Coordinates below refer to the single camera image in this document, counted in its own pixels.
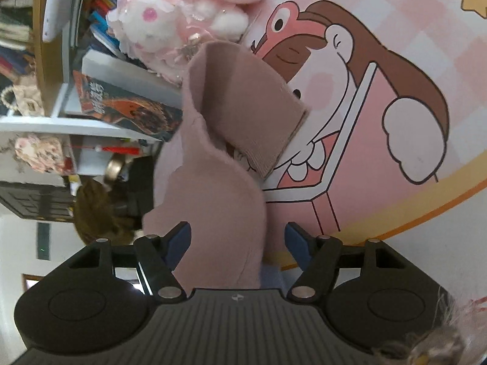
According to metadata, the purple and pink sweater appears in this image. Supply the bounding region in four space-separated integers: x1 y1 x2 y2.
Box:
143 41 309 291

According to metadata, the brown olive cloth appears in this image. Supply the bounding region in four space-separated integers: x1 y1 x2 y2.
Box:
73 178 142 245

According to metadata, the metal bowl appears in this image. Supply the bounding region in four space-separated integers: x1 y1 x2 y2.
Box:
103 153 133 185

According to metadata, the red tassel ornament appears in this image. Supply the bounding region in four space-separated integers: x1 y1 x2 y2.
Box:
71 145 142 156

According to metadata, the Harry Potter book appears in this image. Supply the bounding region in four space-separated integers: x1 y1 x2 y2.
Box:
73 50 182 141

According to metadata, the pink checkered desk mat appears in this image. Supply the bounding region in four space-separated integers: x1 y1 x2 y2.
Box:
244 0 486 301

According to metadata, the row of shelf books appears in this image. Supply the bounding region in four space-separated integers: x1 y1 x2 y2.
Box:
69 0 126 60

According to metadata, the pink white plush bunny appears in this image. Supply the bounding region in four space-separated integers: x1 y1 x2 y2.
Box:
106 0 262 85

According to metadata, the white shelf unit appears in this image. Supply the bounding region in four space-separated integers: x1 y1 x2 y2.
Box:
0 0 161 143

